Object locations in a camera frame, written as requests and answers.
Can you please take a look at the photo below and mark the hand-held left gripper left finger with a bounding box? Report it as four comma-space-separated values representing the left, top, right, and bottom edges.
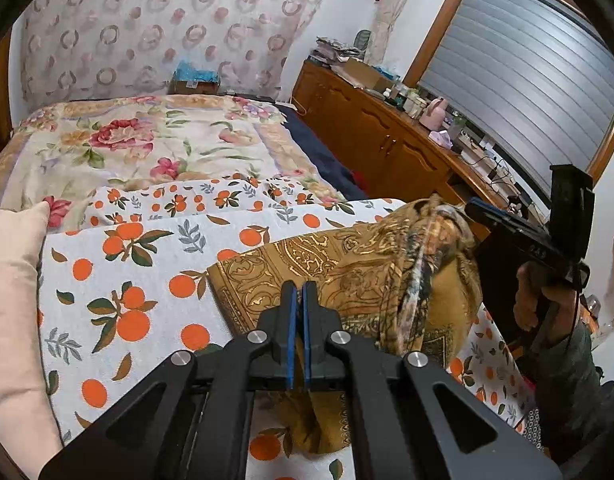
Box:
39, 280, 300, 480

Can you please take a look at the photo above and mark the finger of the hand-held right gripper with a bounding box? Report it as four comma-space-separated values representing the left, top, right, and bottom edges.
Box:
463, 198, 552, 261

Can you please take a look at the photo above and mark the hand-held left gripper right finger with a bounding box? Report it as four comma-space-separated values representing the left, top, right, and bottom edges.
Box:
302, 280, 562, 480

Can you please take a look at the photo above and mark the brown gold patterned garment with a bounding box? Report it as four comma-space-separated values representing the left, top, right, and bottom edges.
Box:
207, 195, 488, 456

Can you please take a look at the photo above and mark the person's right forearm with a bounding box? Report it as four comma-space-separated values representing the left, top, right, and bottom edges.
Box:
522, 320, 608, 466

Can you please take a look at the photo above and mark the person's right hand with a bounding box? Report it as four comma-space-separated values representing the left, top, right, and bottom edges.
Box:
514, 260, 582, 341

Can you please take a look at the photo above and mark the pink kettle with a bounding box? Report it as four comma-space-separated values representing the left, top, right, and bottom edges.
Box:
419, 96, 450, 131

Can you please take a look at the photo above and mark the wooden sideboard cabinet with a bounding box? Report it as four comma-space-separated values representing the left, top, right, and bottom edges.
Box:
291, 57, 548, 241

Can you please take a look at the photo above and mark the orange fruit print bedsheet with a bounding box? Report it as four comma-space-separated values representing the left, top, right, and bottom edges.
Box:
37, 177, 542, 480

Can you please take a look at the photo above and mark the navy blanket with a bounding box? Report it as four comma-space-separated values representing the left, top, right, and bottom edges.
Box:
277, 105, 370, 201

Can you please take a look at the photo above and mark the open cardboard box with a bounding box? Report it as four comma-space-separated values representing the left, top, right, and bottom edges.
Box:
332, 57, 392, 92

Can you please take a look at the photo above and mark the pile of papers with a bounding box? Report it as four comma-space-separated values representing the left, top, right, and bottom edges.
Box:
314, 35, 365, 67

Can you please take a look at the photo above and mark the floral window curtain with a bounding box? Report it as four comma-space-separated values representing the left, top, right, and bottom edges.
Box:
364, 0, 428, 68

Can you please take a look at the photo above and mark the floral blanket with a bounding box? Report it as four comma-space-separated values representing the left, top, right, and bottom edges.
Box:
0, 94, 348, 233

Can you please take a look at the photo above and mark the cardboard box with blue contents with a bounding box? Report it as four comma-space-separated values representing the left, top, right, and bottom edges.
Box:
168, 60, 222, 96

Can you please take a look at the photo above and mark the beige pillow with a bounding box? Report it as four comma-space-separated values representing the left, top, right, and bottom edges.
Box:
0, 200, 65, 466

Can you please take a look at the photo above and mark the ring print curtain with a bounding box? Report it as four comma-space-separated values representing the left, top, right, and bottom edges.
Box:
19, 0, 332, 111

